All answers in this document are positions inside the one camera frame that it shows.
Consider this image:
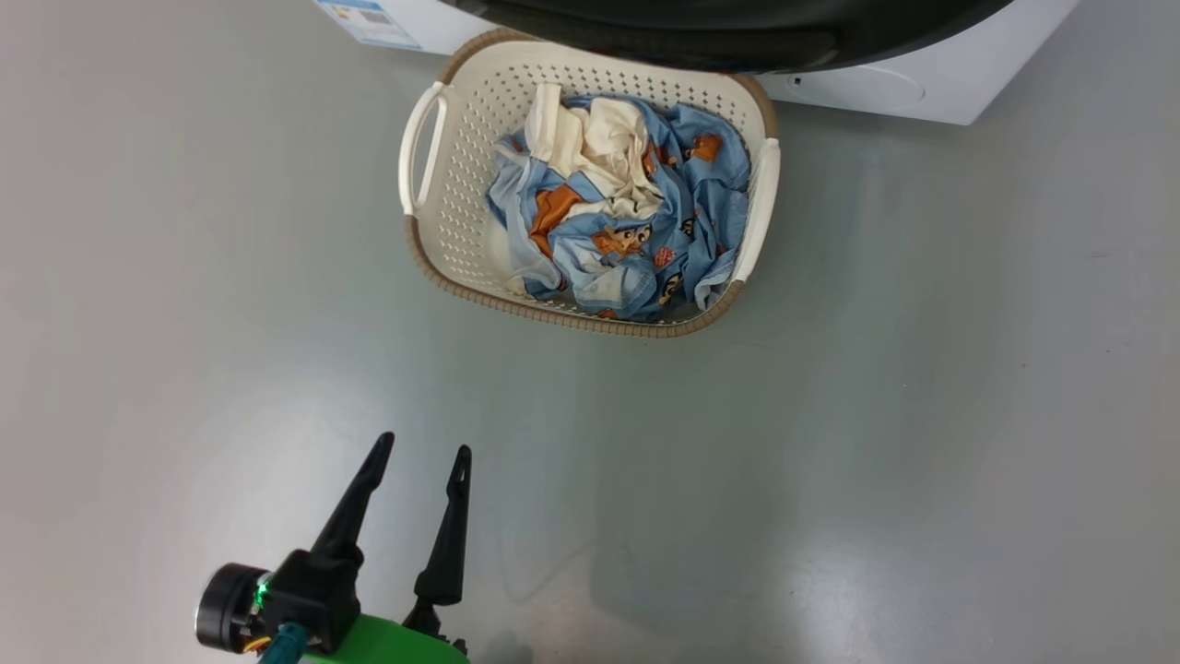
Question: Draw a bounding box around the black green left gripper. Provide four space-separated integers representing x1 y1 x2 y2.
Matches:
265 432 474 664

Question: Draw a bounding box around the cream blue orange dog garment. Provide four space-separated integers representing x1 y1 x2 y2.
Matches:
486 82 667 298

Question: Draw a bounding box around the blue cartoon print garment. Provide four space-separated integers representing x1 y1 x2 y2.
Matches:
551 95 753 324

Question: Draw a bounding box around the black round washing machine door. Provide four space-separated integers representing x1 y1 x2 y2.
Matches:
438 0 1015 76

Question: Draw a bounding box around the cream perforated laundry basket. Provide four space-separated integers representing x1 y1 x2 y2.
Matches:
398 28 783 339

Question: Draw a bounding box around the white front-load washing machine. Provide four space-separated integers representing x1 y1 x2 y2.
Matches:
313 0 1081 126

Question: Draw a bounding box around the blue energy label sticker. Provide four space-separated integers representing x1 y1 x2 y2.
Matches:
313 0 423 51

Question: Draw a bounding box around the round white filter cover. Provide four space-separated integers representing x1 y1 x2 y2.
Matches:
784 65 926 108

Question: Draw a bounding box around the teal cable connector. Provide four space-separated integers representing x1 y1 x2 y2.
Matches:
258 622 311 664

